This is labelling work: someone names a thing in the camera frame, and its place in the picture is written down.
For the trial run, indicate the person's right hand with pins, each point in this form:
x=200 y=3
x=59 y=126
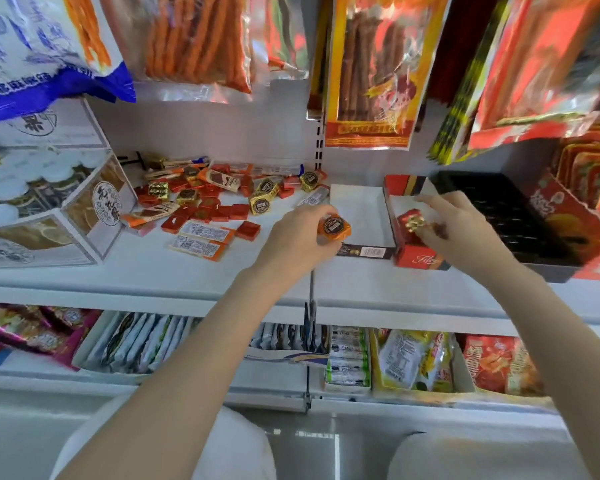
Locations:
x=465 y=239

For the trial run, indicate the person's left hand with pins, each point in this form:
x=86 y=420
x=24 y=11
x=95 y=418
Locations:
x=290 y=252

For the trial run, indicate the black plastic tray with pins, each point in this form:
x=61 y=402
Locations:
x=505 y=214

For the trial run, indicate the red Filer candy box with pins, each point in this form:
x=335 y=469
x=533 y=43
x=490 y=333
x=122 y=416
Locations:
x=420 y=257

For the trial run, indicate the gold foil candy piece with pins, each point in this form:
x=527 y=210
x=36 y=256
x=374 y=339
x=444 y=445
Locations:
x=416 y=223

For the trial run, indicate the white box of red chocolates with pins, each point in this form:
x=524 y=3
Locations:
x=362 y=214

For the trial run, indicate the pile of mixed candies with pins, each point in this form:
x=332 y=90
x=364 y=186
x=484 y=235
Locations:
x=205 y=203

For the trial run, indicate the person's right forearm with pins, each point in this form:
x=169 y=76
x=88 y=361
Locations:
x=570 y=354

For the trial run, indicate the person's left forearm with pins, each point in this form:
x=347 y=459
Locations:
x=180 y=394

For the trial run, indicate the red cardboard display box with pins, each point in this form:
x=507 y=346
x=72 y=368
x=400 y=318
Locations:
x=560 y=214

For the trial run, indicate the white metal shelf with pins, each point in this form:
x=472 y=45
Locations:
x=155 y=274

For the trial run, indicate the printed jar display box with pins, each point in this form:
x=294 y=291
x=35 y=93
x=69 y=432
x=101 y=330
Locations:
x=105 y=204

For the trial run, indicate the yellow black striped bags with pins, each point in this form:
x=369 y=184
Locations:
x=455 y=129

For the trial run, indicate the stack of green white packets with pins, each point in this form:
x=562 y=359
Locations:
x=347 y=359

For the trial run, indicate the red orange snack packets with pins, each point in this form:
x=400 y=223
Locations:
x=485 y=362

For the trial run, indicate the row of red snack packets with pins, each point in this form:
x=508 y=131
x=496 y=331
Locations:
x=580 y=169

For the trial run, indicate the black metal hook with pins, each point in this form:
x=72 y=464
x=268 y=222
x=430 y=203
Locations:
x=139 y=160

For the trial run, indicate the red orange snack bag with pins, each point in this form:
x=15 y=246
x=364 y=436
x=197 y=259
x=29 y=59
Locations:
x=540 y=69

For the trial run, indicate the yellow red bag brown sticks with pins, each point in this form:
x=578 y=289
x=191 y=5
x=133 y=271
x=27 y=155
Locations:
x=380 y=69

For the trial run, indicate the dark brown snack bag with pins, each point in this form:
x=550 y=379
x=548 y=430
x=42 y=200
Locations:
x=320 y=54

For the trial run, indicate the dark red snack bag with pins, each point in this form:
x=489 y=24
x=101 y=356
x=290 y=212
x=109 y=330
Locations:
x=460 y=39

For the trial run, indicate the clear green print snack bag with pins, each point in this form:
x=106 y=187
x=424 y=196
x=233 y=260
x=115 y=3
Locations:
x=285 y=34

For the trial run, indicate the clear bag of orange sticks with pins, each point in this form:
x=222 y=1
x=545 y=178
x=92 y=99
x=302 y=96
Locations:
x=195 y=39

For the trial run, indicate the pile of pink snack packets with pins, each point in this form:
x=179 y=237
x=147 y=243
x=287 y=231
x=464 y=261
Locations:
x=35 y=329

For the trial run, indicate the white blue snack bag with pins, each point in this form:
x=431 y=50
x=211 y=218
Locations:
x=40 y=49

